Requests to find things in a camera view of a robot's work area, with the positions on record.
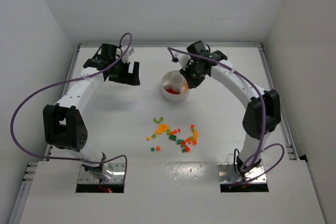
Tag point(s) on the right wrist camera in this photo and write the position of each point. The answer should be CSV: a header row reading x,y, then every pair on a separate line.
x,y
182,59

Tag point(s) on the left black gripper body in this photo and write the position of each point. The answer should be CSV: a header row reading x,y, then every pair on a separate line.
x,y
122,71

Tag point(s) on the white divided round container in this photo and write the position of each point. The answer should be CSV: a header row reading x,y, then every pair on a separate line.
x,y
174,86

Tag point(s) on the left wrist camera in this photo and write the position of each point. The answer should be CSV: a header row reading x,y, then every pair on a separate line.
x,y
127,53

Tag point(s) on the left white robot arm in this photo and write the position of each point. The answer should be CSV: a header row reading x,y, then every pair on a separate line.
x,y
63,123

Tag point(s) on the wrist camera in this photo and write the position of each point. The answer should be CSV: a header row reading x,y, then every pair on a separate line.
x,y
182,59
127,53

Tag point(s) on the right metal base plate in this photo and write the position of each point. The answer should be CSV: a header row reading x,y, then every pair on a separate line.
x,y
227,174

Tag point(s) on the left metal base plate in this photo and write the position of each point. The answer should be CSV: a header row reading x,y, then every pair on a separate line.
x,y
110,173

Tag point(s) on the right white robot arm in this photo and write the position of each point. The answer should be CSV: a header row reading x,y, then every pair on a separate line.
x,y
262,107

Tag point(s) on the metal base plate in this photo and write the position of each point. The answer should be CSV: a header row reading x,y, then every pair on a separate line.
x,y
110,173
227,174

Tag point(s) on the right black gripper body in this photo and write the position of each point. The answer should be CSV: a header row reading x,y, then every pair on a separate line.
x,y
193,81

